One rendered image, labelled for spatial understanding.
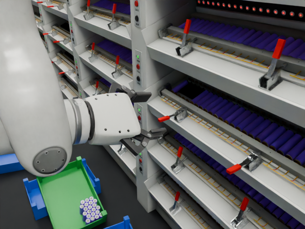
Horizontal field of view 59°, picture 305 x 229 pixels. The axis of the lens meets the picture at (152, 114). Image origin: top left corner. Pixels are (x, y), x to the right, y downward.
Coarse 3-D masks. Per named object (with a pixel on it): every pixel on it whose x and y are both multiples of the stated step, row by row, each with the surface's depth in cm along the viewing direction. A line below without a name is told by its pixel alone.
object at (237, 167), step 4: (248, 156) 61; (248, 160) 61; (236, 164) 59; (240, 164) 60; (244, 164) 60; (228, 168) 58; (232, 168) 58; (236, 168) 58; (240, 168) 59; (228, 172) 58; (232, 172) 58
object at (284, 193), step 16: (160, 80) 92; (176, 80) 96; (160, 96) 93; (160, 112) 87; (256, 112) 74; (176, 128) 83; (192, 128) 77; (288, 128) 67; (208, 144) 71; (224, 144) 69; (224, 160) 67; (240, 160) 64; (240, 176) 65; (256, 176) 60; (272, 176) 59; (288, 176) 58; (272, 192) 56; (288, 192) 55; (304, 192) 54; (288, 208) 55; (304, 208) 52; (304, 224) 53
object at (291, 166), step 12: (168, 96) 89; (192, 108) 80; (204, 120) 77; (216, 120) 73; (228, 132) 69; (240, 132) 67; (252, 144) 64; (264, 156) 62; (276, 156) 59; (276, 168) 58; (288, 168) 57; (300, 168) 55
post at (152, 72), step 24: (144, 0) 78; (168, 0) 82; (192, 0) 87; (144, 24) 82; (144, 48) 85; (144, 72) 89; (168, 72) 93; (144, 120) 98; (144, 168) 109; (144, 192) 116
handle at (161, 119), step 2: (176, 110) 80; (178, 112) 80; (172, 114) 80; (174, 114) 80; (176, 114) 80; (178, 114) 80; (164, 116) 79; (166, 116) 79; (168, 116) 79; (170, 116) 79; (172, 116) 79; (174, 116) 80; (158, 118) 78; (160, 118) 78; (162, 118) 78; (164, 118) 78; (166, 118) 78; (168, 118) 79; (158, 120) 78; (160, 120) 77; (162, 120) 78; (164, 120) 78
